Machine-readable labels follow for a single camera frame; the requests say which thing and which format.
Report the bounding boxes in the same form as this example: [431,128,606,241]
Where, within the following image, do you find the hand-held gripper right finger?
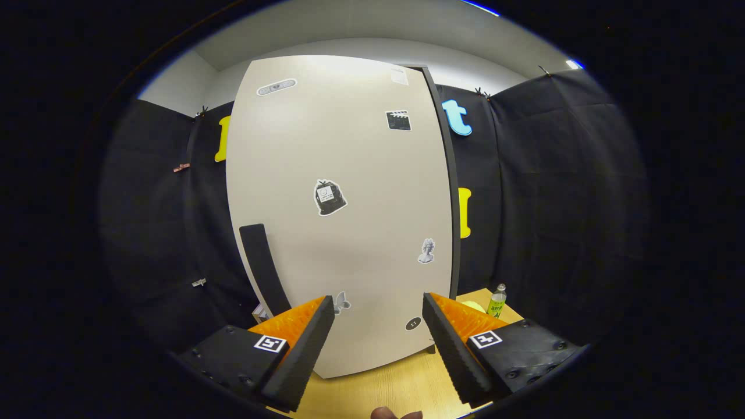
[422,292,590,408]

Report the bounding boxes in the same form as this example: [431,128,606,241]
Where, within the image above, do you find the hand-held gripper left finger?
[175,295,336,414]

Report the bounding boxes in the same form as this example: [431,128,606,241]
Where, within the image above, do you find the grey shoe cabinet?
[420,65,462,357]

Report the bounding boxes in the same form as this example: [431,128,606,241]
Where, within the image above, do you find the green plastic bottle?
[487,283,508,319]

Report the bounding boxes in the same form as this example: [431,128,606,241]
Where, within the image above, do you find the black backdrop cloth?
[99,69,650,353]

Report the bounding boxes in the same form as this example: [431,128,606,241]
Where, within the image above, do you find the long ceiling light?
[462,0,501,17]

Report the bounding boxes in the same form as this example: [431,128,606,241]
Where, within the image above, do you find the black door handle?
[239,223,292,318]

